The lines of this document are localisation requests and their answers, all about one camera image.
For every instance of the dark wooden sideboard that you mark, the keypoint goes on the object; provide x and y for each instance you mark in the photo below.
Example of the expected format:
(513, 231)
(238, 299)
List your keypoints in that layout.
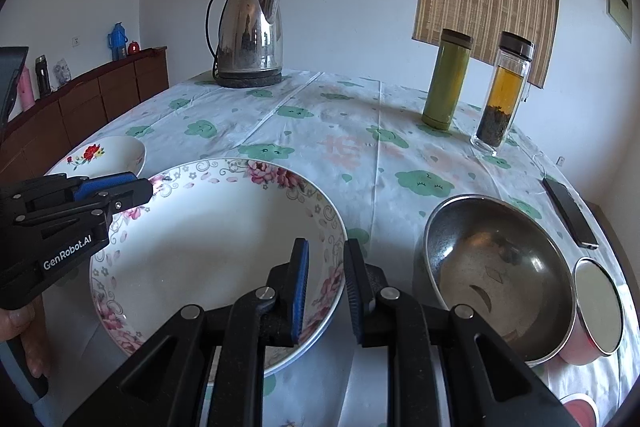
(37, 138)

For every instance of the large floral rimmed plate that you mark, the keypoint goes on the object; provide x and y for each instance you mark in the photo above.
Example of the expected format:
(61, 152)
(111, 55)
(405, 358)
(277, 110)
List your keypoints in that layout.
(211, 232)

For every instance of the pink enamel bowl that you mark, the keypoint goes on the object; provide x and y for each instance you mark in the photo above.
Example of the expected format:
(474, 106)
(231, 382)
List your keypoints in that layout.
(599, 324)

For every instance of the wall electrical panel box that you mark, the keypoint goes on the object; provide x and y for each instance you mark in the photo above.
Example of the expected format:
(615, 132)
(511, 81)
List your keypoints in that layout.
(621, 12)

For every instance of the white red-flower deep plate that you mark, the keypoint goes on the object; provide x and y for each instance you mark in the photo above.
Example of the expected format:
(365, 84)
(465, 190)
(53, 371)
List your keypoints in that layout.
(103, 157)

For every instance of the black thermos flask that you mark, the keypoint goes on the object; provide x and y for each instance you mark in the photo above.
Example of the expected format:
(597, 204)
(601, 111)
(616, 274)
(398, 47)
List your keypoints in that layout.
(42, 76)

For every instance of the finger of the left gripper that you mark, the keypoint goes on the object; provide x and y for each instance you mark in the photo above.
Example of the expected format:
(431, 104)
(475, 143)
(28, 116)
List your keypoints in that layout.
(123, 197)
(91, 186)

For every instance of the stainless steel bowl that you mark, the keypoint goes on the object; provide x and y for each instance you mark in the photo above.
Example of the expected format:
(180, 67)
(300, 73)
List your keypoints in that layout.
(484, 253)

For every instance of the person's left hand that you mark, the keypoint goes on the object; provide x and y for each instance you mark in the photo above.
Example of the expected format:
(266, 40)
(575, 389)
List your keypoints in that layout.
(28, 324)

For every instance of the glass tea bottle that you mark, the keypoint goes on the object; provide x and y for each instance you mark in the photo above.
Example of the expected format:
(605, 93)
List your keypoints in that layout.
(513, 59)

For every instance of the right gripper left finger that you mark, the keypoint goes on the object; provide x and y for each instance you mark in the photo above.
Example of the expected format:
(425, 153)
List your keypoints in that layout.
(269, 316)

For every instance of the pink thermos flask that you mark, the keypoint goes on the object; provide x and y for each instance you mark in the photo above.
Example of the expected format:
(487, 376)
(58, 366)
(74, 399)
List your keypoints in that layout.
(24, 90)

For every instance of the black smartphone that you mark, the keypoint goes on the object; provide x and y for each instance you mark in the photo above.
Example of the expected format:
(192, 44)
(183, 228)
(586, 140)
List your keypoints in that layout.
(570, 213)

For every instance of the blue thermos jug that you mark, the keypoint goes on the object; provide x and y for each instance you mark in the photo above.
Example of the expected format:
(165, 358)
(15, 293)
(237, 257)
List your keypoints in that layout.
(117, 42)

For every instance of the green thermos bottle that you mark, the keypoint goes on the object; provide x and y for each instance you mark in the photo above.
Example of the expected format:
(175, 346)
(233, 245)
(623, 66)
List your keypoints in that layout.
(447, 80)

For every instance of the clear plastic bag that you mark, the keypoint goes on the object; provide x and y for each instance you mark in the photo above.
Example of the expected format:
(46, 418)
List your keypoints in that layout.
(61, 72)

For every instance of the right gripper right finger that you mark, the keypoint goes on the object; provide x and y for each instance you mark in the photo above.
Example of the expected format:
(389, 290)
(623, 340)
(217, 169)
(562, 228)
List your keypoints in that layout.
(383, 316)

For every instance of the stainless steel electric kettle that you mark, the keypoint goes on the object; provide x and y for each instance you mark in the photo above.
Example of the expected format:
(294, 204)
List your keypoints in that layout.
(249, 51)

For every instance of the small red object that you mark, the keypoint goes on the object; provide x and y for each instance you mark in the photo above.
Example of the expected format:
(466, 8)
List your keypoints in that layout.
(133, 48)

